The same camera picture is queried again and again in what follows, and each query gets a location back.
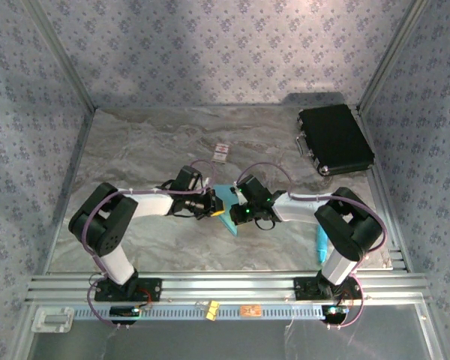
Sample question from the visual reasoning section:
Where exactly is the light blue cloth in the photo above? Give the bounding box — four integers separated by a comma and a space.
213, 184, 245, 237

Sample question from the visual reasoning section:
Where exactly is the small red white card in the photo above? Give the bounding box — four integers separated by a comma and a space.
211, 143, 230, 164

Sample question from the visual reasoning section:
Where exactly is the black hard case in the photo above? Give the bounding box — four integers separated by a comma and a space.
295, 103, 376, 177

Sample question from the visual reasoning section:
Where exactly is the grey front panel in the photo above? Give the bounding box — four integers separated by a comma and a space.
24, 302, 446, 360

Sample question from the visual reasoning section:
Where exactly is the aluminium mounting rail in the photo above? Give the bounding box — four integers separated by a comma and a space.
24, 272, 432, 304

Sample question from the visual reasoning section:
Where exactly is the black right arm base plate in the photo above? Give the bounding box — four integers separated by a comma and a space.
292, 276, 363, 301

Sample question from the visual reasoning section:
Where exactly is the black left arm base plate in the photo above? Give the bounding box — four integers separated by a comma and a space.
93, 277, 163, 303

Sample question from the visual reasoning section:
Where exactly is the grey slotted cable duct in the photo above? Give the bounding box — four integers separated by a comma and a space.
73, 302, 326, 320

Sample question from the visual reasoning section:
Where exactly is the aluminium table side rail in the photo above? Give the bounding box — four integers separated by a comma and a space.
355, 106, 412, 273
40, 107, 98, 277

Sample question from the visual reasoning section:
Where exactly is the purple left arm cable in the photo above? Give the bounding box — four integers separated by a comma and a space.
82, 159, 217, 332

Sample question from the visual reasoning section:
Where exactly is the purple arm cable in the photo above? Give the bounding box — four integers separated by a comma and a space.
235, 161, 389, 332
82, 159, 217, 332

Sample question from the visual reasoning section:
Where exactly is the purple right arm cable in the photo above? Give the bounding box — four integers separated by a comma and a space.
235, 161, 389, 332

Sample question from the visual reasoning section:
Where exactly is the grey metal bracket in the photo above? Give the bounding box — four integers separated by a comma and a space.
31, 306, 75, 334

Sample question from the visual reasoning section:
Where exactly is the aluminium frame post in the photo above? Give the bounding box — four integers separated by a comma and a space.
358, 0, 431, 112
24, 0, 98, 112

